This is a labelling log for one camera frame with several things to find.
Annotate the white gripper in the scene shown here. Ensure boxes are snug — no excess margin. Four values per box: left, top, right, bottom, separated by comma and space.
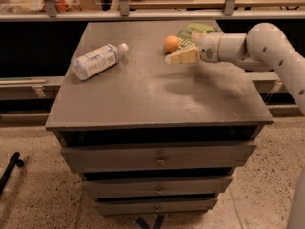
165, 31, 223, 65

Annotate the orange fruit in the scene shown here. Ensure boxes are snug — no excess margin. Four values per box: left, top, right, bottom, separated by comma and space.
164, 35, 179, 52

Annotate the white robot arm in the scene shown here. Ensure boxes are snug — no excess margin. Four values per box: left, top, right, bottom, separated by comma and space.
166, 23, 305, 229

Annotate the clear blue-label plastic bottle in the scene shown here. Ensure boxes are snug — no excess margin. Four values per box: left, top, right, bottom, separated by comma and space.
72, 43, 129, 80

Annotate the green chip bag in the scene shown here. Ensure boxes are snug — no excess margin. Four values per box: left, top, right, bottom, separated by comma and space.
176, 22, 218, 48

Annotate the grey drawer cabinet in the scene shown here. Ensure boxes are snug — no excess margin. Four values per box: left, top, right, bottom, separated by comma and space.
46, 22, 272, 204

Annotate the top grey drawer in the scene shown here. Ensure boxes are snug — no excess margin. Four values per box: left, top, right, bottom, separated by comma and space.
61, 141, 256, 173

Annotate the grey drawer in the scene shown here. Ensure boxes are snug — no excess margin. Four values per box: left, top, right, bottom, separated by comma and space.
61, 141, 256, 173
94, 197, 217, 215
82, 176, 232, 198

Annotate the middle grey drawer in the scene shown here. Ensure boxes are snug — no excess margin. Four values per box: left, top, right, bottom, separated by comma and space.
82, 176, 232, 198

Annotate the grey metal railing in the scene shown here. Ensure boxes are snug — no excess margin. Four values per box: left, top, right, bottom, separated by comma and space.
0, 0, 305, 22

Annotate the bottom grey drawer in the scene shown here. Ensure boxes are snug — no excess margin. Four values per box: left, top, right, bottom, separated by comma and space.
94, 197, 217, 215

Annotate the black metal bar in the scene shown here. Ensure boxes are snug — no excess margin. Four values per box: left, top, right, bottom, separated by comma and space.
0, 152, 24, 195

